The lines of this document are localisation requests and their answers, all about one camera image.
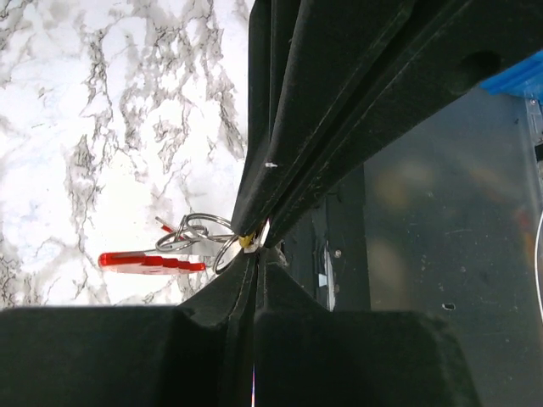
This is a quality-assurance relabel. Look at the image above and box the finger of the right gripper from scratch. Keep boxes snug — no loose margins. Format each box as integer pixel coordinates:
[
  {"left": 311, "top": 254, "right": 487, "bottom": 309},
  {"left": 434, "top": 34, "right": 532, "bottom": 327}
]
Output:
[
  {"left": 266, "top": 1, "right": 542, "bottom": 247},
  {"left": 232, "top": 1, "right": 414, "bottom": 236}
]

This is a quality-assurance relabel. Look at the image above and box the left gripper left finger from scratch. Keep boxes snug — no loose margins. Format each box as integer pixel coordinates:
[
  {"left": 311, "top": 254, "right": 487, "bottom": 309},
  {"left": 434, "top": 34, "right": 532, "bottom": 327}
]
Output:
[{"left": 1, "top": 255, "right": 257, "bottom": 406}]

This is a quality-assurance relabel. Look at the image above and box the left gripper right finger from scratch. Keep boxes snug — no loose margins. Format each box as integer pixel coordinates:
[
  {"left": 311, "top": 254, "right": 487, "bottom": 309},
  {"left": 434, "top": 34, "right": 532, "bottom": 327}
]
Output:
[{"left": 254, "top": 249, "right": 480, "bottom": 406}]

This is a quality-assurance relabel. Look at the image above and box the keyring with keys red tag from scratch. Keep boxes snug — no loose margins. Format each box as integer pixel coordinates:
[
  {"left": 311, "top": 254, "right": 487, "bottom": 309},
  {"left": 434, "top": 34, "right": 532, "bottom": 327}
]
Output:
[{"left": 98, "top": 211, "right": 272, "bottom": 276}]

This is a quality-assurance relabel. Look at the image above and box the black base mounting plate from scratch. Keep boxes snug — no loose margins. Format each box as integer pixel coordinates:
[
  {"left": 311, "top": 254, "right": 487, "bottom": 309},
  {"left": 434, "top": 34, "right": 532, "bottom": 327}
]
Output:
[{"left": 281, "top": 166, "right": 371, "bottom": 311}]

